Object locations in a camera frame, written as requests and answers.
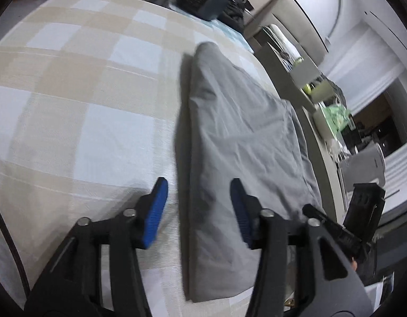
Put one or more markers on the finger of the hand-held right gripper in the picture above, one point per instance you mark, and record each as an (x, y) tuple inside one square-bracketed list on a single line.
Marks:
[(332, 226)]

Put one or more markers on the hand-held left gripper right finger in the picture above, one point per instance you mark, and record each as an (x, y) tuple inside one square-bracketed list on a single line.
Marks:
[(241, 211)]

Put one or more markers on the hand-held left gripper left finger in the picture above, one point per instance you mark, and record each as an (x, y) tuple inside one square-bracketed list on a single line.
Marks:
[(155, 211)]

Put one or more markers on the grey t-shirt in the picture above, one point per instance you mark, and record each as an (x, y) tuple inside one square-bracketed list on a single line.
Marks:
[(243, 132)]

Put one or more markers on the grey panel with slot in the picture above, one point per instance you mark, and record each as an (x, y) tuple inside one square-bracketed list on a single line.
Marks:
[(365, 161)]

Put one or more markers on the green patterned bag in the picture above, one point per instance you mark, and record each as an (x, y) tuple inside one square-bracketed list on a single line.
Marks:
[(337, 115)]

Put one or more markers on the white box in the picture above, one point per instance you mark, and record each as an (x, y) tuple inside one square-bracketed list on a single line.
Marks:
[(324, 91)]

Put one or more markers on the white curtain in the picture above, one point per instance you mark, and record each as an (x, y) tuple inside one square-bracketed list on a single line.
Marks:
[(372, 72)]

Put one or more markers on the beige bench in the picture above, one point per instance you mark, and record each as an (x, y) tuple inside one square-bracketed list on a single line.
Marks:
[(279, 79)]

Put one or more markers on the white pillow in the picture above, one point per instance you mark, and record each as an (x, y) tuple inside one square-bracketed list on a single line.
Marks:
[(284, 44)]

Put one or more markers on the teal checked covered box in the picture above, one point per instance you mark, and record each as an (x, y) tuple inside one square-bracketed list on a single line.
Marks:
[(228, 28)]

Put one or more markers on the black jacket pile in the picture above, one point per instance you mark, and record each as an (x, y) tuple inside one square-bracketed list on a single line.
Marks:
[(235, 16)]

